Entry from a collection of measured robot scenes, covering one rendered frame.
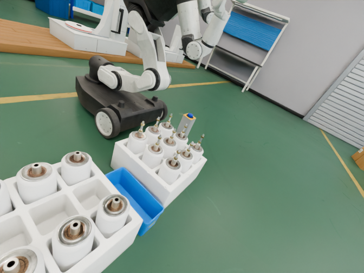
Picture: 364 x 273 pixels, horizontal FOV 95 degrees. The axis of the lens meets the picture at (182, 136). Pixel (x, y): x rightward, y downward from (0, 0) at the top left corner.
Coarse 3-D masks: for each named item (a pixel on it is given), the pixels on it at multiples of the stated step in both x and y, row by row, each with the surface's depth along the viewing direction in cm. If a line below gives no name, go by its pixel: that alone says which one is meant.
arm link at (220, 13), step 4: (212, 0) 66; (216, 0) 64; (220, 0) 62; (224, 0) 62; (212, 4) 67; (216, 4) 64; (220, 4) 63; (224, 4) 63; (216, 8) 65; (220, 8) 64; (224, 8) 64; (216, 12) 67; (220, 12) 66; (224, 12) 66; (228, 12) 70; (216, 16) 68; (220, 16) 67; (224, 16) 67; (228, 16) 68; (224, 20) 68
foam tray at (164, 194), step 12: (144, 132) 103; (120, 144) 87; (120, 156) 87; (132, 156) 83; (132, 168) 84; (144, 168) 79; (156, 168) 82; (192, 168) 92; (144, 180) 82; (156, 180) 77; (180, 180) 82; (192, 180) 108; (156, 192) 79; (168, 192) 74; (180, 192) 97; (168, 204) 88
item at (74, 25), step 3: (66, 21) 211; (69, 21) 218; (66, 24) 208; (69, 24) 206; (72, 24) 209; (75, 24) 216; (78, 24) 217; (72, 27) 207; (75, 27) 207; (78, 27) 209; (81, 27) 216; (84, 27) 224; (87, 27) 230; (81, 30) 211; (84, 30) 214; (87, 30) 216; (90, 30) 222
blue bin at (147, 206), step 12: (120, 168) 82; (120, 180) 87; (132, 180) 81; (120, 192) 84; (132, 192) 83; (144, 192) 78; (132, 204) 82; (144, 204) 80; (156, 204) 75; (144, 216) 79; (156, 216) 69; (144, 228) 68
